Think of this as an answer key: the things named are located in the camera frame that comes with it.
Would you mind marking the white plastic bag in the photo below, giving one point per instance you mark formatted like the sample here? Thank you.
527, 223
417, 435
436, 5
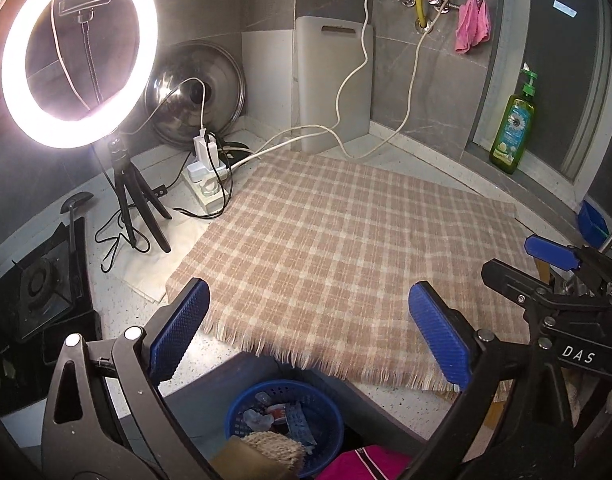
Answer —
257, 422

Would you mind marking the plaid beige table cloth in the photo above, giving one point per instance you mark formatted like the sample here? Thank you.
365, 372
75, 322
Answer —
313, 260

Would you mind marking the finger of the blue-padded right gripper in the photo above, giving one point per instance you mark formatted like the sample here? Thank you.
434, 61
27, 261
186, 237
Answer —
521, 288
555, 254

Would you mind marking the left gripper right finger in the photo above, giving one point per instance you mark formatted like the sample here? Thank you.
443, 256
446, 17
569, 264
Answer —
534, 436

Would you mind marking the white ring light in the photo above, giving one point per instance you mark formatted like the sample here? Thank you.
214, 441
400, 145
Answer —
73, 70

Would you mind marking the red white snack wrapper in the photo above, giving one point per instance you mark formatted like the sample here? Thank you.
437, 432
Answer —
278, 412

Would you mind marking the white power strip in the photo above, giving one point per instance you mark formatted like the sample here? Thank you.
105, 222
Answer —
210, 187

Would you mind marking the pink rag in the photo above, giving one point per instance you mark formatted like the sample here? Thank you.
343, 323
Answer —
474, 25

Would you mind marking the black gas stove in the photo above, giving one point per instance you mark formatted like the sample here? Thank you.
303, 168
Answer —
39, 307

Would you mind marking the steel pot lid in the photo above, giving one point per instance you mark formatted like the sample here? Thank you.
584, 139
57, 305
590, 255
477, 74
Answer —
194, 84

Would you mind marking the white cutting board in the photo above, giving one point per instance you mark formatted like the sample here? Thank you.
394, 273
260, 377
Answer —
334, 77

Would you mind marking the black mini tripod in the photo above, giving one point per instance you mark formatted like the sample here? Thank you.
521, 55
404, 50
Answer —
128, 181

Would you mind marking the white usb charger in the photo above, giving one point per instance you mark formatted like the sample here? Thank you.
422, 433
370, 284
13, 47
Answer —
206, 150

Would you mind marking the blue container at sink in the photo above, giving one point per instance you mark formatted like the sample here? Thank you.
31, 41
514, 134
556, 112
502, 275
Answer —
592, 225

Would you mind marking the green dish soap bottle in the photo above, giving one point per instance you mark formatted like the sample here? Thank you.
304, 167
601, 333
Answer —
509, 143

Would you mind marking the blue plastic trash basket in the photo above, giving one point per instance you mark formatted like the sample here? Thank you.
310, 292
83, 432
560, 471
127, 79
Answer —
323, 416

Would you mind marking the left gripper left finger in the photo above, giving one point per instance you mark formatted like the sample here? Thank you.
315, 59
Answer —
82, 437

